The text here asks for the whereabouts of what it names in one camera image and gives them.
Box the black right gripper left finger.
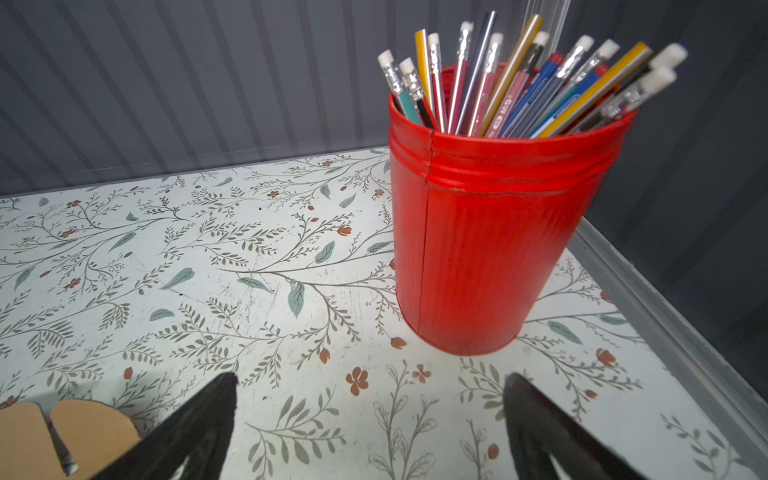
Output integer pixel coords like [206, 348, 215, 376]
[94, 372, 238, 479]

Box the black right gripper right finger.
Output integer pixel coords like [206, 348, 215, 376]
[503, 373, 643, 479]

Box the brown cardboard box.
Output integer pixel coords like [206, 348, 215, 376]
[1, 399, 140, 479]

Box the red metal pencil cup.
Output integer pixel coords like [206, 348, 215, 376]
[388, 100, 633, 356]

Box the bundle of coloured pencils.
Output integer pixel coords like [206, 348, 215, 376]
[377, 11, 688, 140]

